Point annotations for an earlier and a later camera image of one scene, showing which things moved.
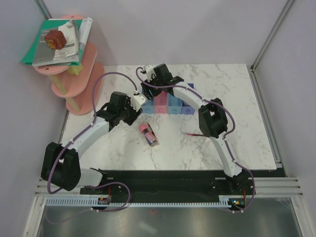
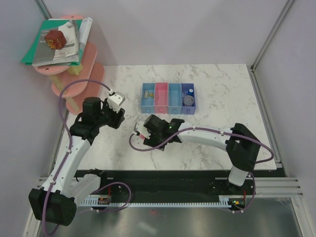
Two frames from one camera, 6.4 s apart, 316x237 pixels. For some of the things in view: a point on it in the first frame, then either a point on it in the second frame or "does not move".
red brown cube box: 55,39 does not move
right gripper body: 154,91 to 155,140
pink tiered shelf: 80,84 does not move
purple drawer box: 185,108 does not move
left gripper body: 128,114 to 112,118
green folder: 28,58 does not move
